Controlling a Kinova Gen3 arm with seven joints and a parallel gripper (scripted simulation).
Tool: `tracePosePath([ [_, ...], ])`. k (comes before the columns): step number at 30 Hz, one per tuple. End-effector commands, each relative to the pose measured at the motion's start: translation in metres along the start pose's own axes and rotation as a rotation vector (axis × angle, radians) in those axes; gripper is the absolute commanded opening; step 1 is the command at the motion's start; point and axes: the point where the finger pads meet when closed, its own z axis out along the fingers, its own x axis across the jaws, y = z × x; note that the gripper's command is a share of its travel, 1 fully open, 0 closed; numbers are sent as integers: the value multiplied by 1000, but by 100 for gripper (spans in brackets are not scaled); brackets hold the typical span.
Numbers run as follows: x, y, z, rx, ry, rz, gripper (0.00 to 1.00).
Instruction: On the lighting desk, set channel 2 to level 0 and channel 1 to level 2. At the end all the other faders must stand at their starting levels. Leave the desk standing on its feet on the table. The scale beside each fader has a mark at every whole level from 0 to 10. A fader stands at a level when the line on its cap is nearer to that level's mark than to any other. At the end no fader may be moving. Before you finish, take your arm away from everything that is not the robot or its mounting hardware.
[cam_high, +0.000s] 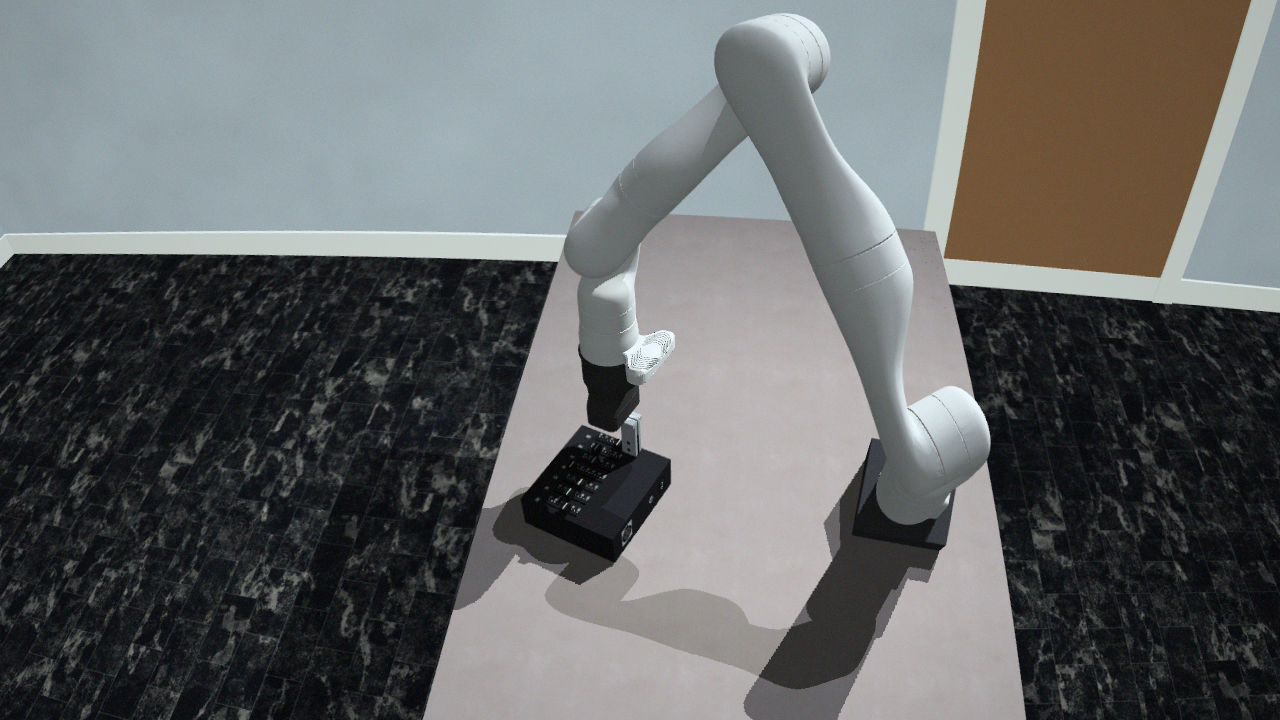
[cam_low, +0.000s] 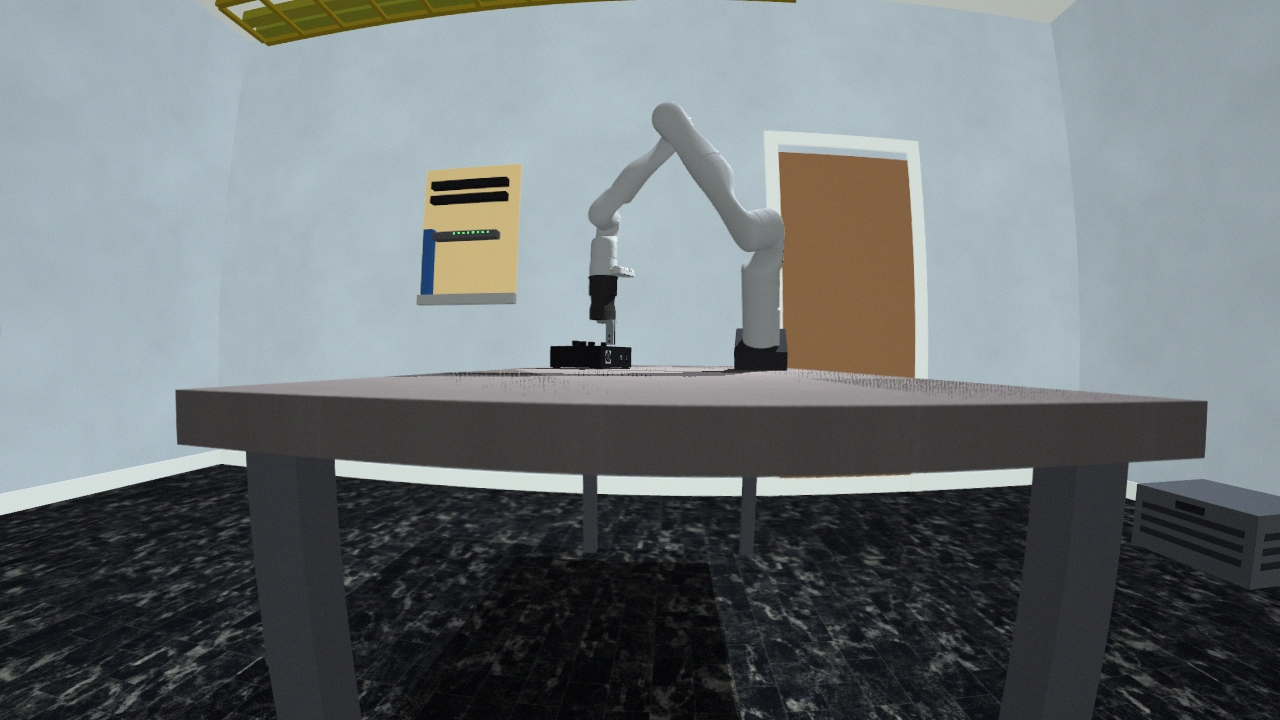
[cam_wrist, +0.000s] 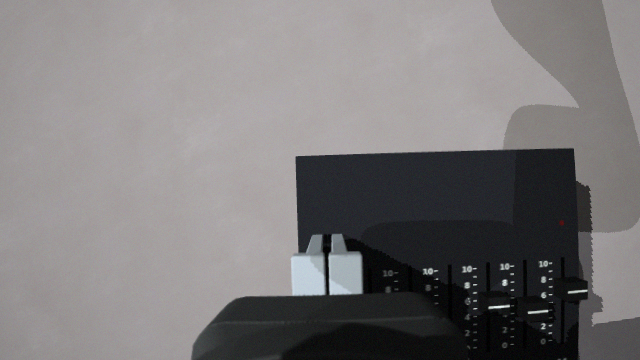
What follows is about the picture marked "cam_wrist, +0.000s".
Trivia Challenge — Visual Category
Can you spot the black lighting desk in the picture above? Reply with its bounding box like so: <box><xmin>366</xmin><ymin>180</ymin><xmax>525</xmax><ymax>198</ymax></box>
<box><xmin>295</xmin><ymin>148</ymin><xmax>588</xmax><ymax>360</ymax></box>

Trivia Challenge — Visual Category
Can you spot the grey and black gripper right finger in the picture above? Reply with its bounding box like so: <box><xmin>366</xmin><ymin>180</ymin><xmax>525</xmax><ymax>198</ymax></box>
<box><xmin>327</xmin><ymin>234</ymin><xmax>363</xmax><ymax>295</ymax></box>

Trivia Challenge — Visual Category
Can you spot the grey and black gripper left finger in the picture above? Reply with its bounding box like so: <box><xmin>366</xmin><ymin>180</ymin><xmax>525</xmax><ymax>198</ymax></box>
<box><xmin>291</xmin><ymin>234</ymin><xmax>329</xmax><ymax>296</ymax></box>

